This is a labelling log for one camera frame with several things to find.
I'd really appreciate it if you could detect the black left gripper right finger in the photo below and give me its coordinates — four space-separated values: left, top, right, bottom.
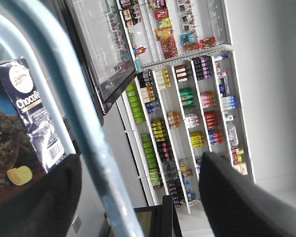
199 152 296 237

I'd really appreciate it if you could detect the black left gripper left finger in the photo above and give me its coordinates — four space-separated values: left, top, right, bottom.
0 154 82 237

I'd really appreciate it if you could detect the chocolate cookie box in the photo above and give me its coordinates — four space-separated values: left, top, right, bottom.
0 57 66 204

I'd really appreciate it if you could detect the light blue plastic basket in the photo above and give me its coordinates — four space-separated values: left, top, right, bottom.
0 0 143 237

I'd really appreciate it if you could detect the black wood display stand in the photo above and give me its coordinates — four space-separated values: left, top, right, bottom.
134 195 183 237

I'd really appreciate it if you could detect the white store shelving unit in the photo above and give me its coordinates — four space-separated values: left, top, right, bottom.
117 0 255 215

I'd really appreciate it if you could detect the white chest freezer far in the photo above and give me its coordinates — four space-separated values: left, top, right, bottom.
61 0 139 124

